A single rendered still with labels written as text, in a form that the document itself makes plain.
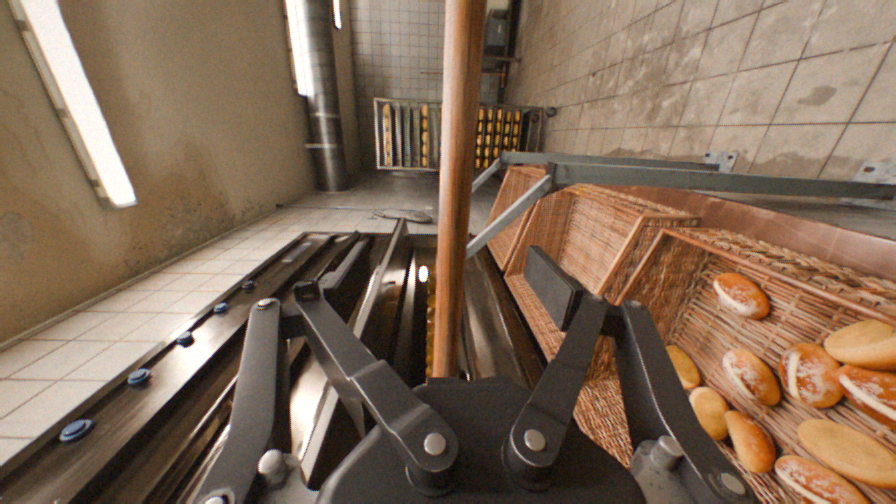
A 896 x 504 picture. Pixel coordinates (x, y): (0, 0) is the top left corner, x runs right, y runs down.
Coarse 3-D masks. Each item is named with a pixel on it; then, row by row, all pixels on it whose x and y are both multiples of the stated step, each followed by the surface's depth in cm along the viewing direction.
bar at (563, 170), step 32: (512, 160) 100; (544, 160) 101; (576, 160) 101; (608, 160) 102; (640, 160) 102; (672, 160) 106; (704, 160) 111; (544, 192) 58; (768, 192) 60; (800, 192) 60; (832, 192) 61; (864, 192) 61
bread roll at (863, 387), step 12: (840, 372) 34; (852, 372) 33; (864, 372) 32; (876, 372) 31; (888, 372) 31; (840, 384) 34; (852, 384) 32; (864, 384) 31; (876, 384) 31; (888, 384) 30; (852, 396) 32; (864, 396) 31; (876, 396) 30; (888, 396) 29; (864, 408) 31; (876, 408) 30; (888, 408) 29; (888, 420) 29
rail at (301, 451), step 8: (392, 232) 145; (384, 256) 115; (376, 272) 101; (368, 288) 91; (368, 296) 86; (360, 304) 82; (360, 312) 78; (352, 328) 72; (328, 384) 56; (328, 392) 54; (320, 400) 52; (320, 408) 50; (312, 416) 49; (312, 424) 48; (304, 432) 46; (312, 432) 46; (304, 440) 45; (304, 448) 44; (304, 456) 43
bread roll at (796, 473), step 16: (784, 464) 39; (800, 464) 38; (816, 464) 37; (784, 480) 39; (800, 480) 37; (816, 480) 36; (832, 480) 35; (800, 496) 36; (816, 496) 35; (832, 496) 34; (848, 496) 33; (864, 496) 33
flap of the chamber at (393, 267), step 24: (408, 240) 169; (384, 264) 107; (384, 288) 97; (384, 312) 93; (360, 336) 69; (384, 336) 88; (336, 408) 51; (336, 432) 49; (312, 456) 42; (336, 456) 48; (312, 480) 40
